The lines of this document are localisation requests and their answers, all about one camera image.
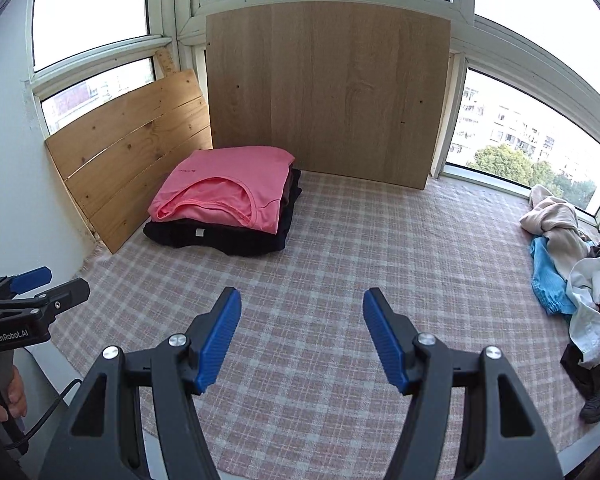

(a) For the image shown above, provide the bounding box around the pink t-shirt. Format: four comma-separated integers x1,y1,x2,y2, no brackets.
148,146,294,234

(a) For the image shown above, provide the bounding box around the person's left hand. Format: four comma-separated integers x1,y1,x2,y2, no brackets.
0,364,29,424

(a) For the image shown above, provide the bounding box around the dark red garment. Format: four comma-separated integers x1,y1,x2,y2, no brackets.
559,301,600,424

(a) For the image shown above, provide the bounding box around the pine plank panel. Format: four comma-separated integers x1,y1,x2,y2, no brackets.
45,48,212,254

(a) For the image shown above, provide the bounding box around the blue ribbed garment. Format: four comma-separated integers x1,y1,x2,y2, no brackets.
529,236,576,318

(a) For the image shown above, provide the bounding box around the white shirt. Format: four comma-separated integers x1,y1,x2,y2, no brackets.
567,257,600,370

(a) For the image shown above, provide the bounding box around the dark brown folded garment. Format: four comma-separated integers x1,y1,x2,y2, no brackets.
143,168,302,258

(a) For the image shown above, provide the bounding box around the beige knit sweater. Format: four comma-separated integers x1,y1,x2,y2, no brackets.
519,184,588,281

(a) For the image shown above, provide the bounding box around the large light wooden board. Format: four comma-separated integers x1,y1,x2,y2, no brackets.
206,1,451,190

